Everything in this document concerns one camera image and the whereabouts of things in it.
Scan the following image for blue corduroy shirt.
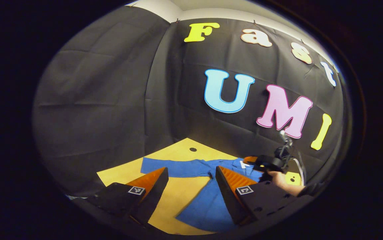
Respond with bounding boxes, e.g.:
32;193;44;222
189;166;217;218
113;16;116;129
140;157;269;233

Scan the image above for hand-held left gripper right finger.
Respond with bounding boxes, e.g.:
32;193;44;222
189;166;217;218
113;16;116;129
215;166;314;226

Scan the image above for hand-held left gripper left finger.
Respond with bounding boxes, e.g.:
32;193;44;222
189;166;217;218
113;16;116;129
85;167;169;229

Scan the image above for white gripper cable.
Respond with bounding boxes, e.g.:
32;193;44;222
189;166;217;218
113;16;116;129
292;158;308;184

